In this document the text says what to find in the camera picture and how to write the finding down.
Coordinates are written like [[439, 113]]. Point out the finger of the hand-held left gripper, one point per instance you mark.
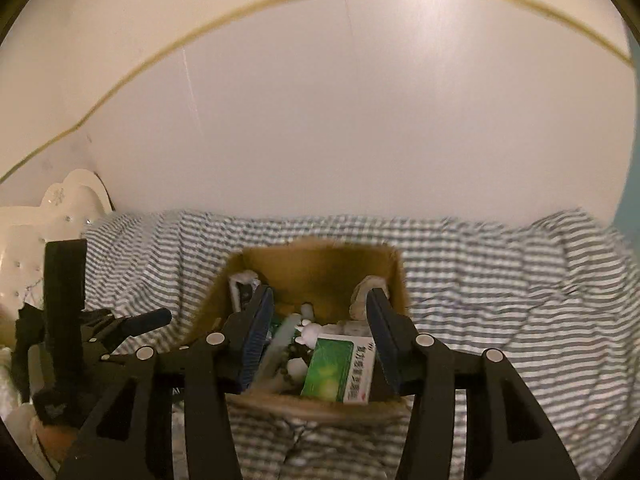
[[147, 321]]

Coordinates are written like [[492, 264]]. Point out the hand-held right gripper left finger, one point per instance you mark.
[[257, 341]]

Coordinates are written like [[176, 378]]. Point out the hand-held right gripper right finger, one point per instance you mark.
[[385, 346]]

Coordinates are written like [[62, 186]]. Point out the green medicine box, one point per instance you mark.
[[330, 370]]

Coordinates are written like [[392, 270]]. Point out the brown cardboard box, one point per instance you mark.
[[320, 270]]

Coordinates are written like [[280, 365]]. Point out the person's left forearm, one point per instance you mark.
[[52, 442]]

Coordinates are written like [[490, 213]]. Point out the pale green tube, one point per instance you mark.
[[281, 342]]

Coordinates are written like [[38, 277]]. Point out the white rabbit figurine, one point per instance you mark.
[[307, 332]]

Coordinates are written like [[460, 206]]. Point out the white packet with dark print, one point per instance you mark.
[[244, 287]]

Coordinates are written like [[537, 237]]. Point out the beige lumpy object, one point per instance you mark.
[[364, 294]]

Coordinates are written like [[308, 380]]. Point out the white fluffy cloth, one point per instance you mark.
[[12, 385]]

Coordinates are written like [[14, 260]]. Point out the cream tufted headboard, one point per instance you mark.
[[60, 210]]

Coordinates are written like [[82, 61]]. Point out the grey checked blanket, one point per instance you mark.
[[500, 300]]

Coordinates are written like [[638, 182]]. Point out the teal curtain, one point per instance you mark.
[[627, 220]]

